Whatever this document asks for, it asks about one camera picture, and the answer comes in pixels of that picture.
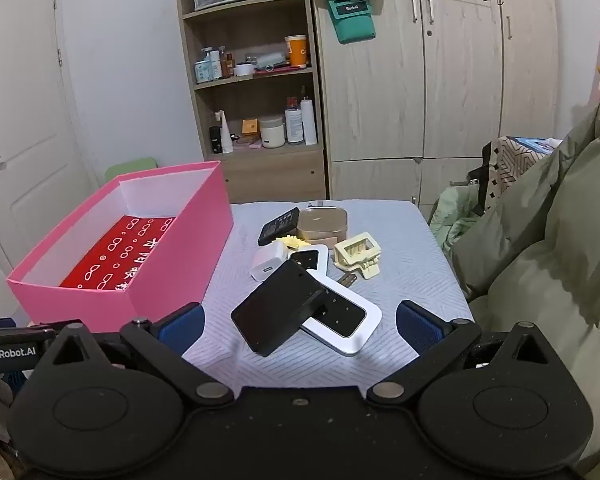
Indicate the white spray bottle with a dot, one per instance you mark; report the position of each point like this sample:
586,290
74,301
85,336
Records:
227,135

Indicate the small orange box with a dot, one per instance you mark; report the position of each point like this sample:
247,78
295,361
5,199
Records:
250,126

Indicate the white door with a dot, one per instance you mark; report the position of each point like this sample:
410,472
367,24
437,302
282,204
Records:
25,85

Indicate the white portable router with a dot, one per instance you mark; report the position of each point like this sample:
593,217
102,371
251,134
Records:
350,320
310,259

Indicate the black rectangular case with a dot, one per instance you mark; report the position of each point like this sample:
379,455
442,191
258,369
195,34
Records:
275,310

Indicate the orange paper cup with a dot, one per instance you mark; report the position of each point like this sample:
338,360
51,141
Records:
296,50

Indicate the yellow starfish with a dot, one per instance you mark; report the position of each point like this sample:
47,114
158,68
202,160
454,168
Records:
292,242

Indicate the black flat device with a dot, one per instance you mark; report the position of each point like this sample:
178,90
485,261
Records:
280,225

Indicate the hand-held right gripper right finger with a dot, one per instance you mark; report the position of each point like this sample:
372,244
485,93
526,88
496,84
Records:
420,327

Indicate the white charger adapter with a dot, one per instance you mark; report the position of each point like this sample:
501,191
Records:
266,262

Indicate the white jar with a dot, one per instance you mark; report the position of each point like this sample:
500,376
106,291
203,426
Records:
272,132

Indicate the pink flat packet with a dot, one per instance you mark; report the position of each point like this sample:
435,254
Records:
247,144

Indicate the grey hair tool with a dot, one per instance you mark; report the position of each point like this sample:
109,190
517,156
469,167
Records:
270,61

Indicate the gold square box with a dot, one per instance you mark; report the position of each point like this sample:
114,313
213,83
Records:
322,222

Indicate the pink cardboard box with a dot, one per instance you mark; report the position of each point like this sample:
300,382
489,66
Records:
180,250

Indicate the light wooden wardrobe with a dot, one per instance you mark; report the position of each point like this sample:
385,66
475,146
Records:
380,110

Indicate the cream plastic frame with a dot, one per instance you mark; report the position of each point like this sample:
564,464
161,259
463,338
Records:
345,257

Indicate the red printed paper sheet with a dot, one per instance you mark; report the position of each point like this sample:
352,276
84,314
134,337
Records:
120,255

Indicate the black bottle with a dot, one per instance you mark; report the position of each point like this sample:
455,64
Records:
215,140

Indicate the wooden shelf unit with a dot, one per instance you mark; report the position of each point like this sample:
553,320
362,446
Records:
275,175

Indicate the light green cloth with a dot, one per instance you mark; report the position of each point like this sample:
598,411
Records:
455,215

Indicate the brown bottle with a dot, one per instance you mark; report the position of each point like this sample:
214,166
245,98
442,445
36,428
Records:
228,65

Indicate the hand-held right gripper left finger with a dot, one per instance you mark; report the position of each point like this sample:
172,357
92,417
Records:
182,327

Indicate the white labelled bottle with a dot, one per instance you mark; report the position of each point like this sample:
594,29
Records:
293,125

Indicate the olive green padded jacket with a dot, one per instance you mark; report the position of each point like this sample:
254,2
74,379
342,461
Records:
555,260

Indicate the white tall tube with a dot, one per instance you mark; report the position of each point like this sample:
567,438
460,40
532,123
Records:
308,122

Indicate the patterned cloth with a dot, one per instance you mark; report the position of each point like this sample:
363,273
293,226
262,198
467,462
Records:
515,160

